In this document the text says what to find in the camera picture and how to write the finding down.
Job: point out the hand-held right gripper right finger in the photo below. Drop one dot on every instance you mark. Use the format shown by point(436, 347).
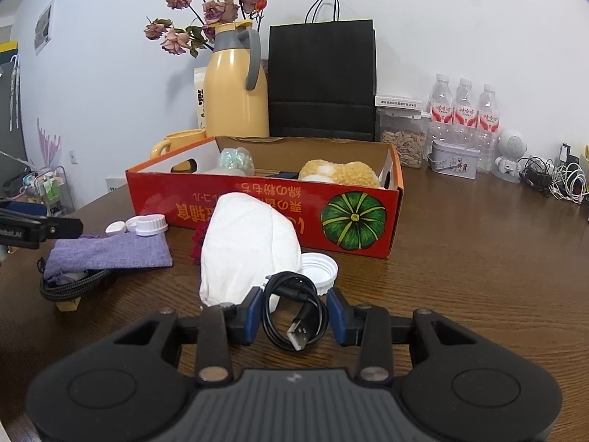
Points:
point(335, 317)

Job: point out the iridescent plastic wrap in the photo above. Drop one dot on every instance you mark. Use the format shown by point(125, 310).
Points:
point(237, 160)

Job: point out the white robot figure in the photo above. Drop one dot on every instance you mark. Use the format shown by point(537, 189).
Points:
point(510, 145)

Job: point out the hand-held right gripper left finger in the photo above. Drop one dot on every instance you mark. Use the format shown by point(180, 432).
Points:
point(252, 317)

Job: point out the white wall socket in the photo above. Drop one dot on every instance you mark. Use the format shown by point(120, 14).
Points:
point(73, 157)

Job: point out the black paper bag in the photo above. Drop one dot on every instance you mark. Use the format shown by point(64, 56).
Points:
point(322, 78)

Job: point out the metal rolling cart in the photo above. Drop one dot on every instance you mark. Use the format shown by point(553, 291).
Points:
point(50, 188)

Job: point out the dark cabinet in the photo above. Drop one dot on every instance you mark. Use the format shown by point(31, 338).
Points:
point(7, 115)

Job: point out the small black charger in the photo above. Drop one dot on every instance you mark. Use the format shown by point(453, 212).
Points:
point(567, 153)

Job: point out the white cloth bag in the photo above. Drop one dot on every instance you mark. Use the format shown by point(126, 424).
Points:
point(244, 248)

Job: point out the red cardboard box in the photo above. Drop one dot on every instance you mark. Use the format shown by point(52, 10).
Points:
point(161, 202)

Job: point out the plush sheep toy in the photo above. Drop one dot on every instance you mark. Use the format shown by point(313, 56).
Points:
point(336, 172)

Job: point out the clear nut container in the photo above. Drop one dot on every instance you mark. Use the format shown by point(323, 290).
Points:
point(402, 142)

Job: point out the small wooden block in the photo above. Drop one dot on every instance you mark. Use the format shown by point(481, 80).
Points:
point(69, 306)

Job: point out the red artificial rose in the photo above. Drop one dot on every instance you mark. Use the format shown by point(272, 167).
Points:
point(199, 244)

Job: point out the yellow mug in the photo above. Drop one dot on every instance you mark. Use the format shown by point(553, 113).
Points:
point(184, 140)

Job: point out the white milk carton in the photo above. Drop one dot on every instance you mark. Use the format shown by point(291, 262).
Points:
point(200, 96)

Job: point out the small white bottle cap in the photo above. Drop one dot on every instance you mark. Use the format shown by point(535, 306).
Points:
point(115, 228)

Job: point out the dried rose bouquet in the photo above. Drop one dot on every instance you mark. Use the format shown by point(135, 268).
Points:
point(221, 9)

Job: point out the yellow thermos jug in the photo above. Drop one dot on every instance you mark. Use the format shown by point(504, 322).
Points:
point(234, 96)

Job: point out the flat white box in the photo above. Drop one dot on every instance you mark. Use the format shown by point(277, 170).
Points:
point(402, 101)

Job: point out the purple fabric pouch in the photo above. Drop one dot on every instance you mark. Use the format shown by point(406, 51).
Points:
point(115, 253)

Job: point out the white metal tin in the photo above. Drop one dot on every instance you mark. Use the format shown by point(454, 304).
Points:
point(453, 163)

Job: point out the large white jar lid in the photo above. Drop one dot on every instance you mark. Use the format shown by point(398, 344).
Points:
point(322, 269)

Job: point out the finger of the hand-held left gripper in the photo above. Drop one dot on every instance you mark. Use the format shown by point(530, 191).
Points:
point(27, 209)
point(60, 228)

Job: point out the purple feather wall decal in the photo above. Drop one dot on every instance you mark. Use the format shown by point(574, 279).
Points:
point(49, 145)

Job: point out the wall poster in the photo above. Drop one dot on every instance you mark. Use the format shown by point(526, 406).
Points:
point(44, 27)

